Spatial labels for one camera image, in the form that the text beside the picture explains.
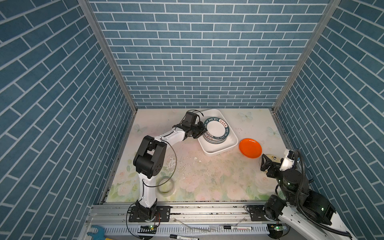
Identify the small green rim plate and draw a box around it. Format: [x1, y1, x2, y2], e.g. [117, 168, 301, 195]
[203, 117, 230, 144]

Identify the orange plate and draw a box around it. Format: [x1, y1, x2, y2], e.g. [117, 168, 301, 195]
[239, 138, 263, 159]

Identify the yellow floral plate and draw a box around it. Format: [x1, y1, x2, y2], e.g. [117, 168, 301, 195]
[266, 154, 282, 163]

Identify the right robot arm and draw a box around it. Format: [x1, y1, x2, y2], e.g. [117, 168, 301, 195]
[246, 150, 356, 240]

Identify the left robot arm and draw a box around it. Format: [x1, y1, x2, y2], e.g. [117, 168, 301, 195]
[133, 121, 207, 221]

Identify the white plastic bin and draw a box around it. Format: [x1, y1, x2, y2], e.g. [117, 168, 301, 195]
[198, 109, 239, 157]

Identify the clear tape roll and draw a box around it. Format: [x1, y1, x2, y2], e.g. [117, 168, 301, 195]
[157, 177, 175, 197]

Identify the black marker pen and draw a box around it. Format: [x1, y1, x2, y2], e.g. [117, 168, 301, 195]
[170, 235, 199, 240]

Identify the blue wrench tool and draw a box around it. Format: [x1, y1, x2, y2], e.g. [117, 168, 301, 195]
[87, 225, 107, 240]

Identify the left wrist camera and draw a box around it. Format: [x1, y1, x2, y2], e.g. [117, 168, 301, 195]
[181, 110, 204, 127]

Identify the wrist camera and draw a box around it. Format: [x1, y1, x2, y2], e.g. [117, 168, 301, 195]
[280, 149, 299, 172]
[181, 110, 204, 127]

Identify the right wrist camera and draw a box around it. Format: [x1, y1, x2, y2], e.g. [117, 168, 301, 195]
[280, 149, 299, 172]

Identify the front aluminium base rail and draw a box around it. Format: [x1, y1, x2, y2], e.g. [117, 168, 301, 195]
[79, 200, 340, 240]

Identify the aluminium frame rail right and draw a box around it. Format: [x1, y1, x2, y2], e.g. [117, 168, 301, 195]
[272, 0, 341, 115]

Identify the aluminium frame rail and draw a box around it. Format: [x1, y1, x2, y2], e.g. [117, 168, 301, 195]
[78, 0, 138, 115]
[272, 0, 341, 115]

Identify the aluminium frame rail left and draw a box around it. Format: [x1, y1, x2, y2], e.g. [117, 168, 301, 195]
[78, 0, 138, 115]

